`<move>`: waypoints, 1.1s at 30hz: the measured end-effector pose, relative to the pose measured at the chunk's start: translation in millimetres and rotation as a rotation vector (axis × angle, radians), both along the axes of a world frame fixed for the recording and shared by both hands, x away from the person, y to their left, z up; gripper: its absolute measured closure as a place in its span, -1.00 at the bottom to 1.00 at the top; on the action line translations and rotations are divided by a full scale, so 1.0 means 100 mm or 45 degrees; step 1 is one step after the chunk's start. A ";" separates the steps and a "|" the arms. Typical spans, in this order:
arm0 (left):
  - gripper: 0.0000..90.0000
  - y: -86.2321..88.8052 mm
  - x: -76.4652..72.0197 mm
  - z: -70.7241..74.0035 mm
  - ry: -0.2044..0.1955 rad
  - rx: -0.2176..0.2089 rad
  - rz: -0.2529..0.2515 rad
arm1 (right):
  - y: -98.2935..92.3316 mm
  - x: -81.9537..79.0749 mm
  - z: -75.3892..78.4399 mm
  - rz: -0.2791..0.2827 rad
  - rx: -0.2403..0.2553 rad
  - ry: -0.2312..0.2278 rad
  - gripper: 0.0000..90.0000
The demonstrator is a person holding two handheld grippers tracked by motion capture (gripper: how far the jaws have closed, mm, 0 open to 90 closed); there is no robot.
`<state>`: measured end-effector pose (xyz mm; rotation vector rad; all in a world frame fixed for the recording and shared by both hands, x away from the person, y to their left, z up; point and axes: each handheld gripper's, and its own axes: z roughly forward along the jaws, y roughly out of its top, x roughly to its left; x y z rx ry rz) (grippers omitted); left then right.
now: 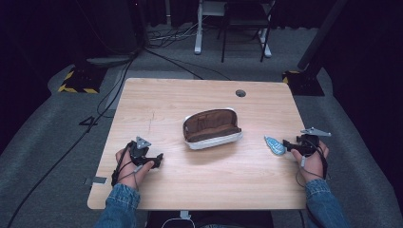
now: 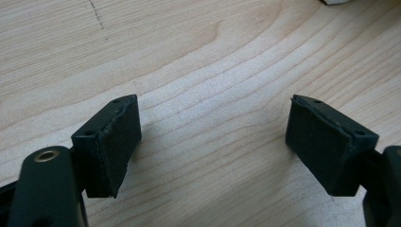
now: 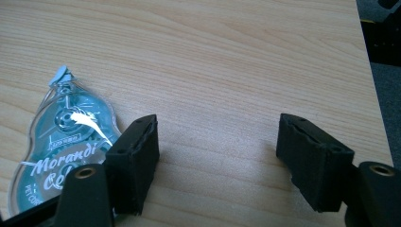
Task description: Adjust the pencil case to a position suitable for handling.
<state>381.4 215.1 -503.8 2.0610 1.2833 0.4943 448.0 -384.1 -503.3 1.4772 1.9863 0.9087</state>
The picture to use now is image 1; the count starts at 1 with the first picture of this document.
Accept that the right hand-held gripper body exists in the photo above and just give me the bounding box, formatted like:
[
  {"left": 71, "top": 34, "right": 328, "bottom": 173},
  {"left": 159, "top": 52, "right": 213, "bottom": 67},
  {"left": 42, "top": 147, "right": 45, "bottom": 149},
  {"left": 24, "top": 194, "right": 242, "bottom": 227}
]
[{"left": 296, "top": 126, "right": 333, "bottom": 158}]

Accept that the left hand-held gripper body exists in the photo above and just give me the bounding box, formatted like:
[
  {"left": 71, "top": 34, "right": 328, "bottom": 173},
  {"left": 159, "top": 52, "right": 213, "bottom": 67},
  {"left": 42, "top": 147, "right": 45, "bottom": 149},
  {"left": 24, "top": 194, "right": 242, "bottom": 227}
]
[{"left": 128, "top": 136, "right": 156, "bottom": 167}]

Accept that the white pouch with brown lining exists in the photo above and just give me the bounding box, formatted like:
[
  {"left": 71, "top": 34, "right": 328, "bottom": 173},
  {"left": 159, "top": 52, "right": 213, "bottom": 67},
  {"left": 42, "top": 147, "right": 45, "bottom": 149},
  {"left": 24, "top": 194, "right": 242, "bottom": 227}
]
[{"left": 182, "top": 107, "right": 244, "bottom": 151}]

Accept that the person's right hand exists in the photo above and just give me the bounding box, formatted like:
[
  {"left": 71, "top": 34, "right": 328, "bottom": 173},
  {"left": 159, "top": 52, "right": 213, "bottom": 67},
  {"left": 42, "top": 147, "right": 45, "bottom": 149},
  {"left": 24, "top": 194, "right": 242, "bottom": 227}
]
[{"left": 290, "top": 140, "right": 330, "bottom": 183}]

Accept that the person's left hand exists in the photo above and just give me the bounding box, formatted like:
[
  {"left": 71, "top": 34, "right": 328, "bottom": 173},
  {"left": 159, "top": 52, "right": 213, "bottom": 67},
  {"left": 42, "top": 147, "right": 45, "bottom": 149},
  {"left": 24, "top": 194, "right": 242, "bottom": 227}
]
[{"left": 115, "top": 147, "right": 156, "bottom": 191}]

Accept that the grey tape piece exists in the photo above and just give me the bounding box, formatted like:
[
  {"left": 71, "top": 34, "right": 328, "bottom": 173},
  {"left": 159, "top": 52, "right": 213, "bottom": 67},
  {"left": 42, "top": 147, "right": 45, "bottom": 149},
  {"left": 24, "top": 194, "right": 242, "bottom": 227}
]
[{"left": 83, "top": 176, "right": 108, "bottom": 186}]

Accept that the black stand base striped tape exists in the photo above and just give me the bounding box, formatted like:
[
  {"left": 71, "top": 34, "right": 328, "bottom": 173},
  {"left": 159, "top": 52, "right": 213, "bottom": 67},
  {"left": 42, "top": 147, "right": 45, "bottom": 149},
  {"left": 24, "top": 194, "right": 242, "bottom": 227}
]
[
  {"left": 57, "top": 65, "right": 108, "bottom": 95},
  {"left": 281, "top": 69, "right": 326, "bottom": 97}
]

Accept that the dark slanted pole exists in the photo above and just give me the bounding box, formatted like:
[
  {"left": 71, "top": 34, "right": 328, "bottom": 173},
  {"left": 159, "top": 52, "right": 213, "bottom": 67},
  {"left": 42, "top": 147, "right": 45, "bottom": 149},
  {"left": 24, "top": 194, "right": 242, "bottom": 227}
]
[{"left": 297, "top": 0, "right": 349, "bottom": 71}]

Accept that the black metal chair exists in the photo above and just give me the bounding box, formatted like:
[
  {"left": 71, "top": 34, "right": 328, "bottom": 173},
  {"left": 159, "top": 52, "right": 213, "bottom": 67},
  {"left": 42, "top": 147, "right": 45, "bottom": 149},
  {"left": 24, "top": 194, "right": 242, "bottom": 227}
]
[{"left": 217, "top": 0, "right": 277, "bottom": 64}]

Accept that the right hand-held gripper cable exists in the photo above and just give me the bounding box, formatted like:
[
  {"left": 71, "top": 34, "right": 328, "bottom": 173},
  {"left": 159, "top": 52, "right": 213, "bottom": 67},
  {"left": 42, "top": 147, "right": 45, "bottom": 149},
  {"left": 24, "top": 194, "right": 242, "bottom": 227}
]
[{"left": 295, "top": 136, "right": 329, "bottom": 188}]

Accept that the hand-held gripper cable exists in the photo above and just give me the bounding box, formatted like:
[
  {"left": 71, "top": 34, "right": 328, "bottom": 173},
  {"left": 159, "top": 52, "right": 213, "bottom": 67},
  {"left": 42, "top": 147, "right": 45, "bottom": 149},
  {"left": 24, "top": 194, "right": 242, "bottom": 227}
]
[
  {"left": 295, "top": 136, "right": 329, "bottom": 188},
  {"left": 110, "top": 141, "right": 144, "bottom": 191}
]

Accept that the left hand-held gripper cable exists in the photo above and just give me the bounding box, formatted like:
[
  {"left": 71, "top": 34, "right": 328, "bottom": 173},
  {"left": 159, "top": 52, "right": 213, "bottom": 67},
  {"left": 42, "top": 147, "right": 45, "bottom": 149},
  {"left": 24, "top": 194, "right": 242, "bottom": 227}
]
[{"left": 110, "top": 141, "right": 144, "bottom": 191}]

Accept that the white cable under table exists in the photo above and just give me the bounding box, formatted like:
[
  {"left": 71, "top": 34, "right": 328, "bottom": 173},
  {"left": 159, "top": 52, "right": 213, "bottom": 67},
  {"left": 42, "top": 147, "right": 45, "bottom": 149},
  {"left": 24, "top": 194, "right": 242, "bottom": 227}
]
[{"left": 161, "top": 210, "right": 197, "bottom": 228}]

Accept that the long black floor cable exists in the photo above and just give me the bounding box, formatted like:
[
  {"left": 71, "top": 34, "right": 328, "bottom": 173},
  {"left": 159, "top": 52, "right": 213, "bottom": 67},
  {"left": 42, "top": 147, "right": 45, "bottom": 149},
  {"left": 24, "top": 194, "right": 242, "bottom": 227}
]
[{"left": 6, "top": 50, "right": 141, "bottom": 228}]

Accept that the bundle of floor cables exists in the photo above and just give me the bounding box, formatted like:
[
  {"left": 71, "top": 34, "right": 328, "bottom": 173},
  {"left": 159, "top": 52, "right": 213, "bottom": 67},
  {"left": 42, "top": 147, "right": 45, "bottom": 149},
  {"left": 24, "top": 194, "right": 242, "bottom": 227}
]
[{"left": 145, "top": 22, "right": 203, "bottom": 50}]

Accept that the white desk frame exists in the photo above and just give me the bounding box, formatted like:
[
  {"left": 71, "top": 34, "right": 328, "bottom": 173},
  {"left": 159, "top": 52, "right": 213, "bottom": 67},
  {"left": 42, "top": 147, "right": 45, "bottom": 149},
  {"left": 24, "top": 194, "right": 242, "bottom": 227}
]
[{"left": 193, "top": 0, "right": 273, "bottom": 59}]

